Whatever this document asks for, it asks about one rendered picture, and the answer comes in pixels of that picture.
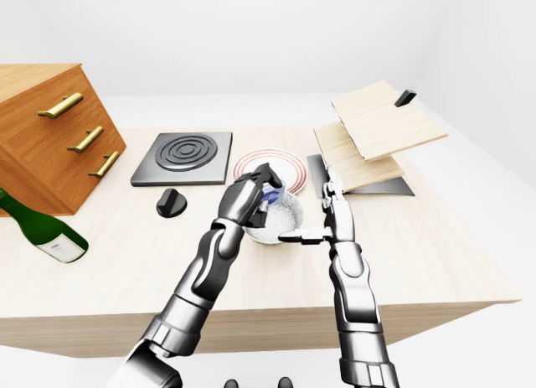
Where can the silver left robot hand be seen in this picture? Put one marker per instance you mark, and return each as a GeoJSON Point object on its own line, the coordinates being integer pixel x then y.
{"type": "Point", "coordinates": [240, 199]}

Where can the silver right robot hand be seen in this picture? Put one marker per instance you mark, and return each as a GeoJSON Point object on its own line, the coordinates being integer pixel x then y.
{"type": "Point", "coordinates": [340, 220]}

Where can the blue cream cheese box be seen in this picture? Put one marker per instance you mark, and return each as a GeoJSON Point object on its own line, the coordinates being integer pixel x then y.
{"type": "Point", "coordinates": [274, 192]}

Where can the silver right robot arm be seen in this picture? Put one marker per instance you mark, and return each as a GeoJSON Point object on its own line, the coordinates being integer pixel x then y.
{"type": "Point", "coordinates": [356, 304]}

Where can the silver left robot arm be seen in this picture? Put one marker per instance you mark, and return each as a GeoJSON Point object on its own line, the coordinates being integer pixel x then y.
{"type": "Point", "coordinates": [201, 279]}

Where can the patterned white bowl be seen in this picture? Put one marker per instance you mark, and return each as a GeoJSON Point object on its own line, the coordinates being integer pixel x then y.
{"type": "Point", "coordinates": [282, 218]}

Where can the small pale wooden board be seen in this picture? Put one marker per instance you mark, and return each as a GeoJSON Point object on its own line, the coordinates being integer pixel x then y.
{"type": "Point", "coordinates": [356, 166]}

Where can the white plate with red rings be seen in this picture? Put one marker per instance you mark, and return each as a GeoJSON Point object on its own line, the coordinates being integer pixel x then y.
{"type": "Point", "coordinates": [289, 166]}

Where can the round black knob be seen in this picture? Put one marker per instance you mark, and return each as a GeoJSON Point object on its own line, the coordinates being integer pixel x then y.
{"type": "Point", "coordinates": [171, 203]}

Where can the flat dark stove plate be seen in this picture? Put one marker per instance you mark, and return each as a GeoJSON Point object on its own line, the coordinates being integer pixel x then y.
{"type": "Point", "coordinates": [184, 153]}

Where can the large pale wooden board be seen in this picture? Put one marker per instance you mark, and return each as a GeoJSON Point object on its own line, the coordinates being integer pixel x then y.
{"type": "Point", "coordinates": [387, 120]}

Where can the small black block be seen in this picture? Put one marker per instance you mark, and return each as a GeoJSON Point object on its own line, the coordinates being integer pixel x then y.
{"type": "Point", "coordinates": [405, 98]}

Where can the small wooden drawer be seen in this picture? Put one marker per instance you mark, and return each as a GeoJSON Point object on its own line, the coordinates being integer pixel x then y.
{"type": "Point", "coordinates": [81, 189]}

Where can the small dark rounded shape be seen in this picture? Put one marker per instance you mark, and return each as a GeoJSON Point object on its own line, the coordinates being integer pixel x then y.
{"type": "Point", "coordinates": [231, 384]}
{"type": "Point", "coordinates": [285, 383]}

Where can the medium wooden drawer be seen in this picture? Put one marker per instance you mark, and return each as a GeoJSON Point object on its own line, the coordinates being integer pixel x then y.
{"type": "Point", "coordinates": [52, 151]}

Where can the green wine bottle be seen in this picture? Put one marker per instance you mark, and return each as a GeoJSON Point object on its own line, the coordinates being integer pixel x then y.
{"type": "Point", "coordinates": [39, 229]}

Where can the large wooden drawer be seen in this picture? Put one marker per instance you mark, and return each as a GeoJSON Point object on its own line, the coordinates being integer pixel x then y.
{"type": "Point", "coordinates": [25, 99]}

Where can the wooden cabinet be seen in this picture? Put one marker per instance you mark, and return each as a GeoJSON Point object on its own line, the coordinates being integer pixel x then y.
{"type": "Point", "coordinates": [17, 76]}

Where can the flat dark base plate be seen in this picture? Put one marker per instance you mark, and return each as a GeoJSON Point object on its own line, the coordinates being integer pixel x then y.
{"type": "Point", "coordinates": [393, 188]}

